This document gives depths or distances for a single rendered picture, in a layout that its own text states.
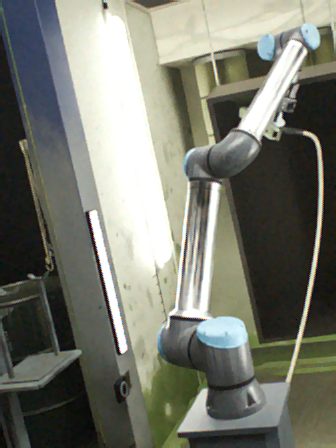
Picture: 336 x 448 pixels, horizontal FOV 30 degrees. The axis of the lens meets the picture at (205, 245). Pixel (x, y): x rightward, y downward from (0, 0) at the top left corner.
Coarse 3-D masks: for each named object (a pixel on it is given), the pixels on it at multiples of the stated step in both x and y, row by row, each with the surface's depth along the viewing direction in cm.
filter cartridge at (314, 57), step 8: (320, 32) 363; (328, 32) 365; (320, 40) 364; (328, 40) 366; (320, 48) 365; (328, 48) 367; (312, 56) 366; (320, 56) 365; (328, 56) 367; (304, 64) 368; (312, 64) 368
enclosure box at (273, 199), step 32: (320, 64) 282; (224, 96) 260; (320, 96) 290; (224, 128) 301; (320, 128) 296; (256, 160) 305; (288, 160) 303; (256, 192) 311; (288, 192) 309; (256, 224) 318; (288, 224) 316; (256, 256) 324; (288, 256) 322; (320, 256) 320; (256, 288) 328; (288, 288) 329; (320, 288) 327; (256, 320) 299; (288, 320) 319; (320, 320) 312
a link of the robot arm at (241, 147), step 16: (288, 32) 224; (304, 32) 218; (288, 48) 217; (304, 48) 218; (288, 64) 214; (272, 80) 211; (288, 80) 213; (256, 96) 210; (272, 96) 208; (256, 112) 205; (272, 112) 208; (240, 128) 201; (256, 128) 203; (224, 144) 200; (240, 144) 198; (256, 144) 200; (224, 160) 199; (240, 160) 199; (224, 176) 204
